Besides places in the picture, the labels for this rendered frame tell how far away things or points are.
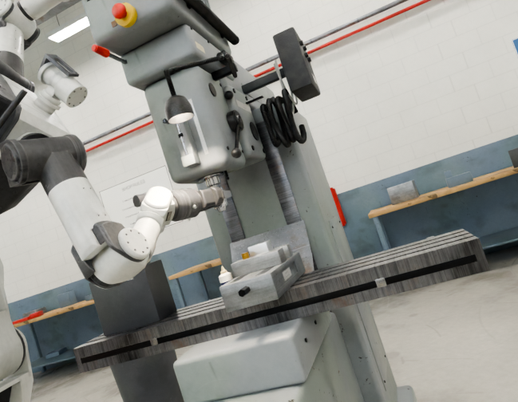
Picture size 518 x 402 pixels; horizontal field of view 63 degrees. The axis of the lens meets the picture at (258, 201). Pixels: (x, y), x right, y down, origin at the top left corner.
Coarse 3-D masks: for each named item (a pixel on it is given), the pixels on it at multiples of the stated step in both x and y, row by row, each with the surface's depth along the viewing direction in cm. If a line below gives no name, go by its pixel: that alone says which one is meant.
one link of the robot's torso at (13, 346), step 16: (0, 272) 115; (0, 288) 113; (0, 304) 113; (0, 320) 110; (0, 336) 108; (16, 336) 112; (0, 352) 105; (16, 352) 110; (0, 368) 105; (16, 368) 112
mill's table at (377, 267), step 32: (384, 256) 119; (416, 256) 105; (448, 256) 103; (480, 256) 101; (320, 288) 112; (352, 288) 109; (384, 288) 107; (416, 288) 105; (192, 320) 123; (224, 320) 120; (256, 320) 118; (288, 320) 115; (96, 352) 134; (128, 352) 130; (160, 352) 127
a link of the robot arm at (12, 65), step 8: (0, 56) 121; (8, 56) 122; (16, 56) 125; (0, 64) 116; (8, 64) 120; (16, 64) 123; (0, 72) 116; (8, 72) 118; (16, 72) 121; (16, 80) 120; (24, 80) 122
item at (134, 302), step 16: (144, 272) 136; (160, 272) 144; (96, 288) 141; (112, 288) 139; (128, 288) 138; (144, 288) 136; (160, 288) 141; (96, 304) 141; (112, 304) 139; (128, 304) 138; (144, 304) 136; (160, 304) 138; (112, 320) 140; (128, 320) 138; (144, 320) 136; (160, 320) 135
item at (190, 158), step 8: (168, 96) 121; (176, 128) 121; (184, 128) 121; (176, 136) 121; (184, 136) 121; (184, 144) 121; (192, 144) 122; (184, 152) 121; (192, 152) 120; (184, 160) 121; (192, 160) 120
